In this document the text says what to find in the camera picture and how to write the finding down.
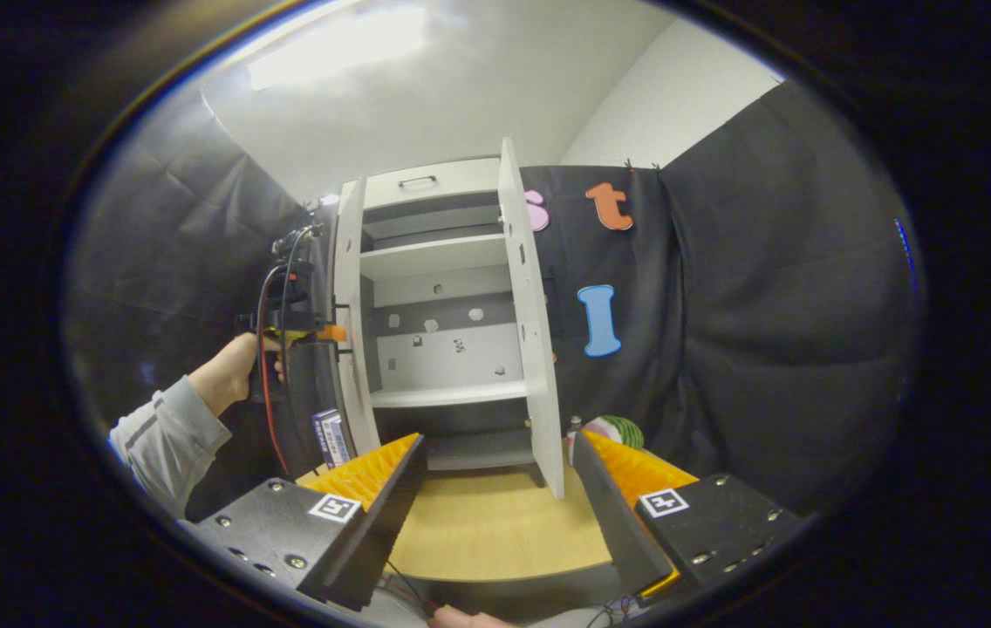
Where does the white cabinet shelf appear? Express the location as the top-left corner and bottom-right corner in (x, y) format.
(369, 380), (530, 409)
(359, 234), (509, 280)

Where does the cabinet door with camera sticker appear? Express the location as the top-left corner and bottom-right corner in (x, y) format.
(331, 177), (383, 456)

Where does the red cable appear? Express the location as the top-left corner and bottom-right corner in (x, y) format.
(255, 264), (292, 478)

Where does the white book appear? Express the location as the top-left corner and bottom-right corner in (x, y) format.
(323, 409), (352, 466)

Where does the cabinet door with headphone sticker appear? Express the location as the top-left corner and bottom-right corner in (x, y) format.
(497, 137), (568, 500)

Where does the grey double-door shoe cabinet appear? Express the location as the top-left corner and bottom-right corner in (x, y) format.
(334, 157), (549, 488)

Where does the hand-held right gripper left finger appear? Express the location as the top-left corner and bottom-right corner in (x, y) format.
(195, 433), (428, 611)

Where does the black backdrop cloth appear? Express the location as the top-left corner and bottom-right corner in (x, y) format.
(64, 78), (924, 524)

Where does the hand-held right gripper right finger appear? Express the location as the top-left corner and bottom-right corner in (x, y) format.
(570, 429), (802, 601)

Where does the toy watermelon slice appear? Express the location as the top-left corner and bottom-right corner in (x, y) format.
(583, 415), (646, 450)

